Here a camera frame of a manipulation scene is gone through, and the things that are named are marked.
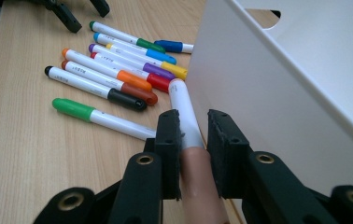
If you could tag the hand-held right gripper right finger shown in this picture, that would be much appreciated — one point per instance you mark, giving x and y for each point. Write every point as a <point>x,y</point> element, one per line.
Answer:
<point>227,161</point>

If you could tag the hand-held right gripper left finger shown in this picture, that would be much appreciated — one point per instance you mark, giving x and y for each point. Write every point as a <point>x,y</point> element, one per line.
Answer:
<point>166,161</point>

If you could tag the dark green marker pen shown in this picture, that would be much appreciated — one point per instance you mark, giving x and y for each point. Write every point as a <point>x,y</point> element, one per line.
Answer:
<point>115,32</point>

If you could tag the light blue marker pen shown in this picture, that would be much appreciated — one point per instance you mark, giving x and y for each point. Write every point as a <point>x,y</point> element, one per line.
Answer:
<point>118,43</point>

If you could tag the orange marker pen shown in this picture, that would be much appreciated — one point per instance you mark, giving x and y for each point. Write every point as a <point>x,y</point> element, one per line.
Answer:
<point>90,62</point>

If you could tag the purple marker pen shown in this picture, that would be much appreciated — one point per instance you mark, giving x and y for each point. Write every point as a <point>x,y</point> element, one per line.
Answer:
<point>118,56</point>

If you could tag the brown marker pen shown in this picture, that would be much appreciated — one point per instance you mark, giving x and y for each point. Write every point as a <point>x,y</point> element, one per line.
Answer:
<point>93,76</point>

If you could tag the pink marker pen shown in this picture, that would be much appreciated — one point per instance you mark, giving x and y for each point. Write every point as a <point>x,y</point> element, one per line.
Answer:
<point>180,99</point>

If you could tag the black marker pen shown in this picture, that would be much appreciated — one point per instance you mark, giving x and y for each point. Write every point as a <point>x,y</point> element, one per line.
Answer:
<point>78,82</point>

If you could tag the dark blue marker pen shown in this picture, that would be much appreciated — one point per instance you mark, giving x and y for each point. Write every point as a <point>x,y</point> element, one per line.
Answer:
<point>168,45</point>

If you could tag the red marker pen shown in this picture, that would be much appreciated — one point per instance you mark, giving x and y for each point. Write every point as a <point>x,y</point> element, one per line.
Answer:
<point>157,82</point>

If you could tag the white plastic bin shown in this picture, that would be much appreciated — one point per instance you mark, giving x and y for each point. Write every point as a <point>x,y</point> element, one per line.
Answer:
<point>258,77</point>

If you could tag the light green marker pen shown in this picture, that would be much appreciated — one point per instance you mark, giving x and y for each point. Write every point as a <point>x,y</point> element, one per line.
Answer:
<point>72,109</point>

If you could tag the yellow marker pen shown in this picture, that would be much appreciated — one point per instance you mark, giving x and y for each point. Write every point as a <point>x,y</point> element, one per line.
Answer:
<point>174,70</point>

